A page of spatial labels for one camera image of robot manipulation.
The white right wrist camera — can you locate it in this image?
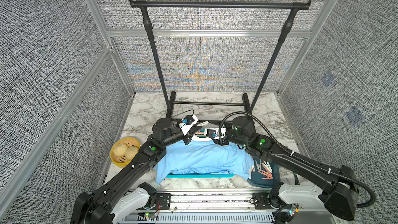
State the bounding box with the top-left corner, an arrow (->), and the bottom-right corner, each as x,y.
207,128 -> 227,140

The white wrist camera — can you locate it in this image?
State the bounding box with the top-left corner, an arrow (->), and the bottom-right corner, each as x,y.
207,128 -> 227,140
178,114 -> 199,135

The black corrugated cable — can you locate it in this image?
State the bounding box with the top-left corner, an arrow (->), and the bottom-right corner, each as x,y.
218,111 -> 377,208

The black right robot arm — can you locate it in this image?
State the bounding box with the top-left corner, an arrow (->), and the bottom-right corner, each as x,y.
205,112 -> 374,221

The black clothes rack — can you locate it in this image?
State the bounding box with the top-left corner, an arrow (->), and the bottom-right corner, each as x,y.
129,0 -> 312,121

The dark teal clothespin tray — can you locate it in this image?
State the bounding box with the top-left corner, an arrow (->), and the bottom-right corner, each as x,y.
247,157 -> 281,188

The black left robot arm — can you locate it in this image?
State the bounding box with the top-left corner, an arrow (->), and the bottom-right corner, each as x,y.
71,115 -> 201,224

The yellow bamboo steamer basket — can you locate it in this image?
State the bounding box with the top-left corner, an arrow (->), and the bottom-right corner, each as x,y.
110,137 -> 141,169

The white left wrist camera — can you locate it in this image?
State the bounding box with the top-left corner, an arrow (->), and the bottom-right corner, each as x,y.
178,114 -> 199,135

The pile of pastel clothespins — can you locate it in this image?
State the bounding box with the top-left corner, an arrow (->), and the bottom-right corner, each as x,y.
250,159 -> 274,180

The teal plastic basket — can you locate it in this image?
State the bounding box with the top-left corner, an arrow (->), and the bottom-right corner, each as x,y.
158,136 -> 235,178

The light blue t-shirt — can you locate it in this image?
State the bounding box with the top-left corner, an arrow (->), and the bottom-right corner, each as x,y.
154,141 -> 254,185

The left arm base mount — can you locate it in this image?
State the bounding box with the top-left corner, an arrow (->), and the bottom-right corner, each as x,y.
149,193 -> 172,211

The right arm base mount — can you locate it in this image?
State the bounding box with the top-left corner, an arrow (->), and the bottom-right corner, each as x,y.
249,192 -> 274,210

